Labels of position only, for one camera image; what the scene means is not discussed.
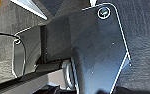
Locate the grey robot torso limb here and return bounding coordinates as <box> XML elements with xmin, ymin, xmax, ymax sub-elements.
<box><xmin>0</xmin><ymin>58</ymin><xmax>79</xmax><ymax>94</ymax></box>

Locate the round ring-lit button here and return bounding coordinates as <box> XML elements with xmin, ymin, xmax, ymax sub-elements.
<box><xmin>96</xmin><ymin>4</ymin><xmax>113</xmax><ymax>20</ymax></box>

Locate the thin black base cable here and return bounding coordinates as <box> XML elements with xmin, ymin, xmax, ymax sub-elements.
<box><xmin>0</xmin><ymin>30</ymin><xmax>28</xmax><ymax>78</ymax></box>

